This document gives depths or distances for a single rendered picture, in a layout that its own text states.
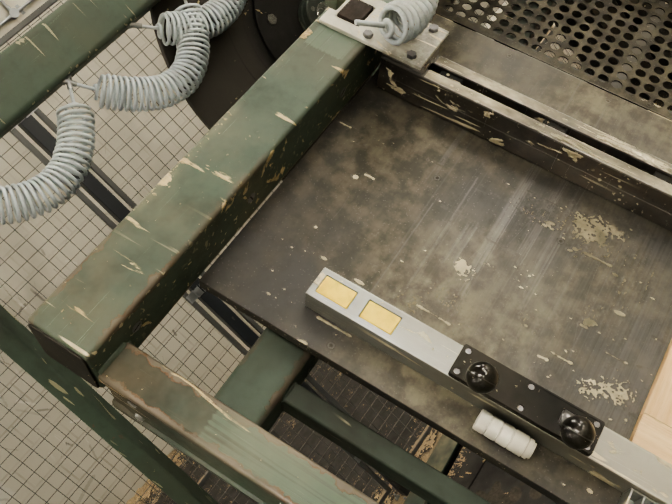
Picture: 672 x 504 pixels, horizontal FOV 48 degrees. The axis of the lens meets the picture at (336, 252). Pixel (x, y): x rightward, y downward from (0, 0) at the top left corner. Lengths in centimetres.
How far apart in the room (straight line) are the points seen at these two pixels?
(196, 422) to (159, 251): 23
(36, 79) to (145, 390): 66
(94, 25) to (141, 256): 61
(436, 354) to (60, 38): 88
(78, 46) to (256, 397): 75
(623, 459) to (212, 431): 51
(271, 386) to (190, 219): 25
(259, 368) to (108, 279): 24
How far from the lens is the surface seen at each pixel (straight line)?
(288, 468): 93
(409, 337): 102
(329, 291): 104
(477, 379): 88
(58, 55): 146
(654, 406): 110
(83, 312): 99
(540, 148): 124
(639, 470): 103
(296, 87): 118
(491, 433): 100
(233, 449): 94
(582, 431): 89
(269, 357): 107
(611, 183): 124
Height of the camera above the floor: 201
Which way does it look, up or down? 19 degrees down
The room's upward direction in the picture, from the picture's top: 43 degrees counter-clockwise
